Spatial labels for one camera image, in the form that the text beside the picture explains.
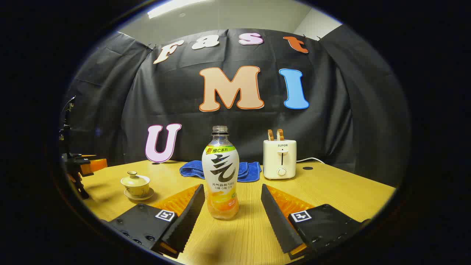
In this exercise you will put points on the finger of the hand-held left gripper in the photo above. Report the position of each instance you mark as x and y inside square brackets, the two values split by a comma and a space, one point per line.
[94, 165]

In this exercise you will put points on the toast bread slice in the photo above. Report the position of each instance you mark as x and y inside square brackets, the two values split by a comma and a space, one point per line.
[280, 134]
[271, 135]

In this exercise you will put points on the white toaster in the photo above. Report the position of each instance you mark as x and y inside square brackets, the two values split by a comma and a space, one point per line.
[279, 158]

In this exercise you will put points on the cream teacup lid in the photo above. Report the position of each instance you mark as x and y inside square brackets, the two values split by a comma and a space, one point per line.
[134, 179]

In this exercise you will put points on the cream ceramic saucer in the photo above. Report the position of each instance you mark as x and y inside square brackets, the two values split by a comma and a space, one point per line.
[145, 196]

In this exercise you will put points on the blue folded towel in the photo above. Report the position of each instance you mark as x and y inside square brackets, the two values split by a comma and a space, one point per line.
[248, 171]

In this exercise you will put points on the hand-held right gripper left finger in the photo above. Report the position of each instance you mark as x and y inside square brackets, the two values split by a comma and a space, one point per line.
[184, 221]

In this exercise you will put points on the plastic water bottle white label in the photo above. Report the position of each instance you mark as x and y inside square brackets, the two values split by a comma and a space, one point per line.
[220, 173]

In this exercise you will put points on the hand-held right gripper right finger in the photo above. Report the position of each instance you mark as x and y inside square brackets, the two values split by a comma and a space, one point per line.
[281, 221]

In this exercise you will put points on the black backdrop cloth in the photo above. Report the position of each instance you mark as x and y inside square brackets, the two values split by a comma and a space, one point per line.
[235, 125]

